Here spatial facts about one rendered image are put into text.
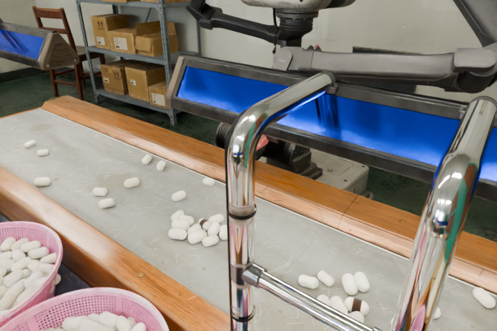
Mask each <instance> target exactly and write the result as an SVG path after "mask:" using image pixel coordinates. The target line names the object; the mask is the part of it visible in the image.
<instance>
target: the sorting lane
mask: <svg viewBox="0 0 497 331"><path fill-rule="evenodd" d="M30 140H34V141H36V145H35V146H33V147H32V148H30V149H26V148H25V147H24V144H25V143H26V142H28V141H30ZM43 149H48V150H49V151H50V153H49V154H48V155H44V156H38V155H37V154H36V153H37V151H38V150H43ZM147 154H149V155H151V157H152V159H151V161H150V162H149V163H148V164H143V163H142V159H143V158H144V157H145V156H146V155H147ZM161 160H162V161H164V162H165V163H166V165H165V168H164V170H162V171H159V170H157V165H158V163H159V162H160V161H161ZM0 166H2V167H3V168H5V169H7V170H8V171H10V172H11V173H13V174H15V175H16V176H17V177H19V178H20V179H22V180H23V181H25V182H26V183H28V184H30V185H31V186H32V187H34V188H36V189H37V190H39V191H40V192H41V193H43V194H45V195H46V196H48V197H49V198H50V199H52V200H54V201H56V202H57V203H58V204H60V205H62V206H63V207H65V208H66V209H67V210H69V211H71V212H72V213H74V214H75V215H76V216H79V217H80V218H82V219H83V220H84V221H86V222H88V223H89V224H91V225H92V226H93V227H95V228H97V229H98V230H99V231H101V232H102V233H105V234H106V235H107V236H109V237H110V238H112V239H114V240H115V241H116V242H118V243H119V244H121V245H123V246H124V247H125V248H127V249H128V250H130V251H132V252H133V253H135V254H136V255H138V256H139V257H141V258H142V259H144V260H145V261H147V262H148V263H150V264H151V265H153V266H155V267H156V268H157V269H159V270H161V271H162V272H164V273H165V274H166V275H168V276H170V277H171V278H173V279H174V280H175V281H177V282H179V283H181V284H182V285H183V286H185V287H187V288H188V289H190V290H191V291H192V292H194V293H196V294H197V295H199V296H200V297H201V298H204V299H205V300H207V301H208V302H209V303H211V304H213V305H214V306H216V307H217V308H218V309H220V310H222V311H223V312H224V313H226V314H227V315H230V306H229V263H228V240H222V239H221V238H220V231H219V232H218V233H217V235H216V236H218V239H219V240H218V243H217V244H215V245H211V246H208V247H206V246H204V245H203V243H202V241H201V242H198V243H195V244H191V243H190V242H189V240H188V236H189V235H188V234H187V236H186V238H185V239H183V240H179V239H171V238H170V237H169V230H170V229H171V228H173V227H172V220H171V215H173V214H174V213H175V212H176V211H178V210H182V211H183V212H184V215H186V216H192V217H193V219H194V222H193V224H192V225H190V227H192V226H193V225H194V224H198V221H199V219H202V218H204V219H206V220H208V221H209V217H211V216H214V215H217V214H222V215H223V216H224V220H223V221H222V222H221V223H219V225H220V226H222V225H227V218H226V184H224V183H222V182H219V181H217V180H214V185H213V186H210V185H204V184H203V179H204V178H209V179H211V178H210V177H207V176H204V175H202V174H199V173H197V172H195V171H192V170H190V169H187V168H184V167H183V166H181V165H178V164H175V163H172V162H170V161H168V160H165V159H163V158H161V157H158V156H155V155H153V154H150V153H149V152H146V151H143V150H141V149H138V148H136V147H134V146H131V145H129V144H126V143H123V142H121V141H120V140H116V139H114V138H112V137H109V136H107V135H105V134H102V133H100V132H97V131H94V130H92V129H89V128H87V127H85V126H82V125H80V124H77V123H75V122H72V121H71V120H68V119H65V118H63V117H60V116H58V115H55V114H53V113H51V112H48V111H46V110H43V109H40V108H39V109H36V110H32V111H29V112H25V113H22V114H19V115H14V116H11V117H6V118H4V119H1V120H0ZM39 177H49V178H50V179H51V183H50V184H49V185H47V186H36V185H35V184H34V180H35V179H36V178H39ZM133 177H137V178H138V179H139V180H140V183H139V185H137V186H135V187H131V188H126V187H125V186H124V182H125V180H128V179H131V178H133ZM94 188H106V189H107V190H108V193H107V195H106V196H96V195H94V194H93V192H92V191H93V189H94ZM179 191H185V192H186V197H185V198H184V199H181V200H179V201H177V202H175V201H173V200H172V195H173V194H174V193H176V192H179ZM109 198H111V199H114V201H115V204H114V205H113V206H112V207H109V208H99V206H98V203H99V202H100V201H101V200H103V199H109ZM254 203H255V205H256V206H257V212H256V214H255V215H254V262H255V263H256V264H258V265H260V266H262V267H264V268H266V269H267V270H268V273H270V274H271V275H273V276H276V277H277V278H279V279H281V280H283V281H284V282H286V283H288V284H290V285H292V286H293V287H295V288H297V289H299V290H301V291H303V292H304V293H307V294H309V295H310V296H312V297H314V298H317V297H318V296H320V295H326V296H327V297H328V298H329V300H331V298H332V297H333V296H339V297H340V298H341V299H342V301H343V303H345V300H346V298H348V297H352V298H357V299H360V300H363V301H365V302H366V303H367V304H368V306H369V312H368V314H366V315H364V323H363V324H365V325H367V326H369V327H371V328H374V327H377V328H379V329H381V330H383V331H391V320H392V319H393V318H394V316H395V312H396V307H397V304H398V301H399V296H400V293H401V290H402V285H403V281H404V279H405V274H406V270H407V267H408V262H409V259H407V258H405V257H403V256H400V255H397V254H395V253H392V252H390V251H388V250H385V249H383V248H380V247H377V246H375V245H372V244H371V243H368V242H365V241H363V240H361V239H358V238H356V237H354V236H351V235H348V234H346V233H343V232H342V231H338V230H336V229H334V228H331V227H329V226H327V225H324V224H322V223H319V222H317V221H314V220H312V219H309V218H307V217H305V216H302V215H300V214H297V213H294V212H293V211H290V210H287V209H285V208H282V207H280V206H278V205H275V204H273V203H271V202H268V201H265V200H264V199H260V198H258V197H256V196H254ZM190 227H189V228H190ZM321 270H323V271H325V272H326V273H327V274H329V275H330V276H332V277H333V278H334V284H333V285H332V286H330V287H329V286H326V285H325V284H324V283H323V282H321V281H320V280H319V279H318V277H317V274H318V272H320V271H321ZM357 272H362V273H364V274H365V276H366V278H367V280H368V282H369V285H370V288H369V290H368V291H367V292H365V293H363V292H361V291H359V289H358V291H357V293H356V294H355V295H352V296H351V295H348V294H347V293H346V292H345V289H344V287H343V284H342V277H343V275H345V274H346V273H349V274H351V275H352V276H354V274H355V273H357ZM301 275H307V276H312V277H315V278H316V279H317V280H318V282H319V284H318V287H317V288H315V289H311V288H309V287H303V286H301V285H300V284H299V282H298V278H299V277H300V276H301ZM475 288H477V287H475V286H473V285H471V284H468V283H466V282H464V281H461V280H458V279H455V278H453V277H452V276H448V277H447V281H446V283H445V286H444V289H443V292H442V295H441V298H440V300H439V304H438V308H439V309H440V311H441V315H440V317H439V318H437V319H433V322H432V324H431V327H430V331H497V295H495V294H493V293H490V292H487V291H486V292H487V293H488V294H489V295H490V296H492V297H493V298H494V299H495V301H496V305H495V306H494V307H493V308H486V307H485V306H483V305H482V304H481V302H479V301H478V300H477V299H476V298H475V297H474V296H473V289H475ZM254 306H255V309H254V312H255V315H254V331H336V330H333V329H331V328H330V327H328V326H326V325H324V324H323V323H321V322H319V321H318V320H316V319H314V318H312V317H310V316H309V315H307V314H305V313H303V312H302V311H300V310H298V309H297V308H295V307H292V306H291V305H290V304H288V303H286V302H284V301H283V300H281V299H279V298H278V297H276V296H274V295H272V294H270V293H269V292H267V291H266V290H264V289H263V288H259V289H257V288H256V287H254Z"/></svg>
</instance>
